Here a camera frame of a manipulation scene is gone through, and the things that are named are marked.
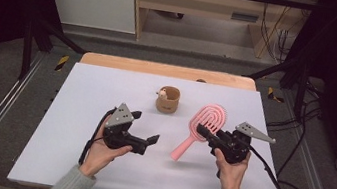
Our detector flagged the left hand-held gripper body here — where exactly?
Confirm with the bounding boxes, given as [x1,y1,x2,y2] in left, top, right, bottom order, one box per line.
[100,100,155,157]

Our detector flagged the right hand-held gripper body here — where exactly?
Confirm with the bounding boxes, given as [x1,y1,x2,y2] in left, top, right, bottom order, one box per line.
[208,117,279,171]

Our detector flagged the pink hairbrush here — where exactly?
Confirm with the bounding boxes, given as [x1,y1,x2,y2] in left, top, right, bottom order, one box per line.
[169,98,230,168]

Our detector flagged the person's left hand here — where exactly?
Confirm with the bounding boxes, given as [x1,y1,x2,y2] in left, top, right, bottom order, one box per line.
[77,112,137,184]

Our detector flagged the person's right hand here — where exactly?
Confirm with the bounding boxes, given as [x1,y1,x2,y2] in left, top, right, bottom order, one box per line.
[208,146,253,189]

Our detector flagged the tan bear pen holder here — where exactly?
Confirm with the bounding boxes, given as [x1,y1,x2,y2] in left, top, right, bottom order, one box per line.
[153,84,183,116]

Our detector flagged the wooden table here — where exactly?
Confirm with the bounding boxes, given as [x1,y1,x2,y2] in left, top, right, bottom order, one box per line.
[79,50,259,92]

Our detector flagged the white table cover board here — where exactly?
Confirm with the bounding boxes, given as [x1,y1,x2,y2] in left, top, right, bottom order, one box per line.
[5,54,306,189]

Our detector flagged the yellow black hazard tape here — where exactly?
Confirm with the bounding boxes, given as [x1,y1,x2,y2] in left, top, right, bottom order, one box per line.
[54,54,71,74]
[265,85,289,105]

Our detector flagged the black metal stand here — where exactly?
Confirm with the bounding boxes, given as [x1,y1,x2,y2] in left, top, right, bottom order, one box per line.
[240,48,315,122]
[16,15,91,89]

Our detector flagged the light wooden desk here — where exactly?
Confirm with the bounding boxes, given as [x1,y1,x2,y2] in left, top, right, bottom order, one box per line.
[123,0,320,67]

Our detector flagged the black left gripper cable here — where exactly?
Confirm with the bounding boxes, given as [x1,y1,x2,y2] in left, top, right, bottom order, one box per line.
[77,104,117,170]

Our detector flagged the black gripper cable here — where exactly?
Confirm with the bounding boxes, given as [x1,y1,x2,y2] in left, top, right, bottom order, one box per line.
[77,104,117,170]
[241,144,326,189]

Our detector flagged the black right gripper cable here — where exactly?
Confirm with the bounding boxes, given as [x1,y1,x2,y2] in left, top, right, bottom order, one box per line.
[241,144,326,189]

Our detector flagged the black floor cables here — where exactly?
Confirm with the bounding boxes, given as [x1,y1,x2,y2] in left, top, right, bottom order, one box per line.
[257,73,329,186]

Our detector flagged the hanging desk cables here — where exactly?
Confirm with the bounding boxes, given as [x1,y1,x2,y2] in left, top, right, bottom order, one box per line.
[253,0,299,66]

